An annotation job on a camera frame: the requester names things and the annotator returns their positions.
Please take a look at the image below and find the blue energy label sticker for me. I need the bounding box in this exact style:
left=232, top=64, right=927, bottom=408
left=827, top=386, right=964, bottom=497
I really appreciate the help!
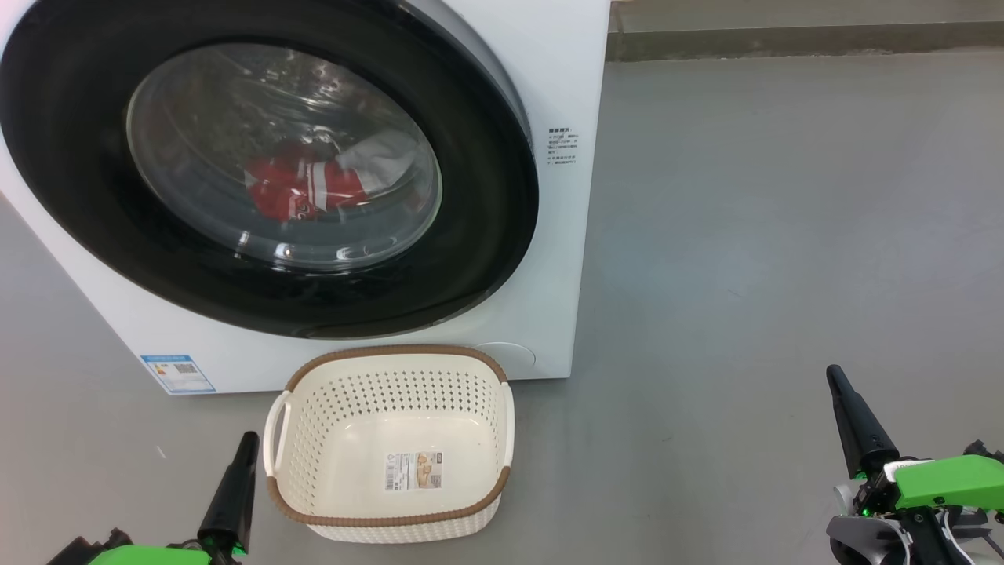
left=141, top=355, right=216, bottom=395

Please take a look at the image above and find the cream laundry basket brown rim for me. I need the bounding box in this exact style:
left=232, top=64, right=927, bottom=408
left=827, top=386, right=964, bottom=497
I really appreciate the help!
left=263, top=344, right=516, bottom=545

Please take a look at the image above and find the black round washer door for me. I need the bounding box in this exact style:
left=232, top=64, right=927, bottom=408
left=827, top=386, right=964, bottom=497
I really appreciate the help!
left=0, top=0, right=540, bottom=340

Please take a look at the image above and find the red and white garment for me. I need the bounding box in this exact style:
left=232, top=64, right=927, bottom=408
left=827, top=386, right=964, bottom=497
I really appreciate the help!
left=245, top=129, right=418, bottom=222

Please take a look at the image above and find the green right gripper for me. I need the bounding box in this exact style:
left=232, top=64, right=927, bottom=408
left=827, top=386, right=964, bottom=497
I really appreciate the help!
left=826, top=365, right=1004, bottom=515

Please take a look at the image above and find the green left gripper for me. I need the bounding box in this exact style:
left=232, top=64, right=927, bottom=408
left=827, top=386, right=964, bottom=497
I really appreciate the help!
left=88, top=432, right=260, bottom=565

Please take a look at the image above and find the white front-load washing machine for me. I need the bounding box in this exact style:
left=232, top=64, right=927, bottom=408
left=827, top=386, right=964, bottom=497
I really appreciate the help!
left=0, top=0, right=613, bottom=396

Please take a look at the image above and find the printed product label sticker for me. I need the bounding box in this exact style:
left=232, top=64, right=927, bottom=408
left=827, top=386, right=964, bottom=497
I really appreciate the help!
left=384, top=451, right=444, bottom=493

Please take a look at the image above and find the small printed text label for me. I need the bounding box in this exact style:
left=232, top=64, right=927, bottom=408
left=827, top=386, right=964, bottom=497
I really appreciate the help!
left=547, top=126, right=581, bottom=167

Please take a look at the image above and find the round white filter cover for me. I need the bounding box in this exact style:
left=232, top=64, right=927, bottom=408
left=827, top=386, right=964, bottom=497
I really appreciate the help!
left=475, top=341, right=537, bottom=371

